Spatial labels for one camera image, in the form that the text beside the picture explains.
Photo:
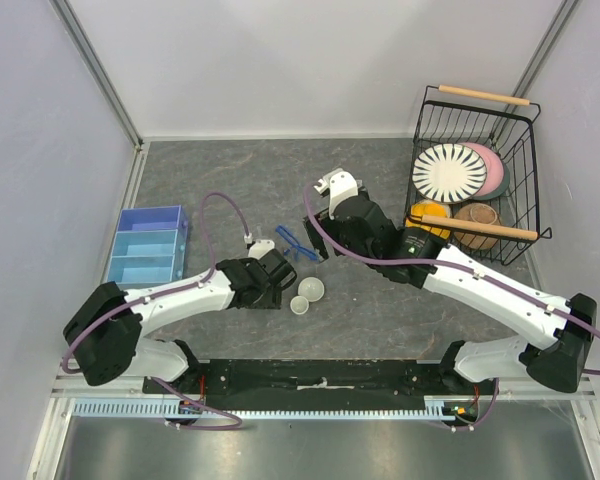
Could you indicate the light blue cable duct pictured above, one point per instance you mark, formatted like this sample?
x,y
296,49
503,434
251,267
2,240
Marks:
x,y
171,408

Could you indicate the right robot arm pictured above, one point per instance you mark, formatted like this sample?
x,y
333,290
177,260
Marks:
x,y
552,336

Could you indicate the pink plate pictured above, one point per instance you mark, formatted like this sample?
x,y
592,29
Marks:
x,y
491,159

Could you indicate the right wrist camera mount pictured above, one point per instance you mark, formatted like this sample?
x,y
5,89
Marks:
x,y
338,185

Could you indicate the blue compartment organizer box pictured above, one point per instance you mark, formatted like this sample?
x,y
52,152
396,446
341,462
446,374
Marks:
x,y
149,247

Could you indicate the blue safety glasses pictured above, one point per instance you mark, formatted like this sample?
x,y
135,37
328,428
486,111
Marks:
x,y
295,248

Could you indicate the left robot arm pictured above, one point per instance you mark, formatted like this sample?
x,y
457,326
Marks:
x,y
108,336

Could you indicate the large white dish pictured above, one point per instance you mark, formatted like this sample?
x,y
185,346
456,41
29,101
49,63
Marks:
x,y
312,289

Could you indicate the black wire dish basket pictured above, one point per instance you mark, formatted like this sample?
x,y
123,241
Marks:
x,y
507,134

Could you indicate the small white dish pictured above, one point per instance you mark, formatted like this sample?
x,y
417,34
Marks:
x,y
299,305

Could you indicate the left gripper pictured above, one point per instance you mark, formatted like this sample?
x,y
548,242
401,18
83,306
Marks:
x,y
272,300

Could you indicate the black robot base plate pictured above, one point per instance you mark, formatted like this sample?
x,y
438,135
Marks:
x,y
241,384

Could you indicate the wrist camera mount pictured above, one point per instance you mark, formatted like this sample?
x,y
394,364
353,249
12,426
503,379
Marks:
x,y
338,185
257,247

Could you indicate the dark green plate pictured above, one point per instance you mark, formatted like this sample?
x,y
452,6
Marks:
x,y
495,185

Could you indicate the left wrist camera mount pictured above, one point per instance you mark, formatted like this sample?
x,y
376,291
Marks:
x,y
257,247

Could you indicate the yellow bowl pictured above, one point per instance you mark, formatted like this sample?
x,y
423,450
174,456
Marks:
x,y
431,208

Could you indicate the white blue striped plate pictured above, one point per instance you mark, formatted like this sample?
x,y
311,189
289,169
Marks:
x,y
449,173

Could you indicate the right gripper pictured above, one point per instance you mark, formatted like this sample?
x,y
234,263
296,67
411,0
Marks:
x,y
329,227

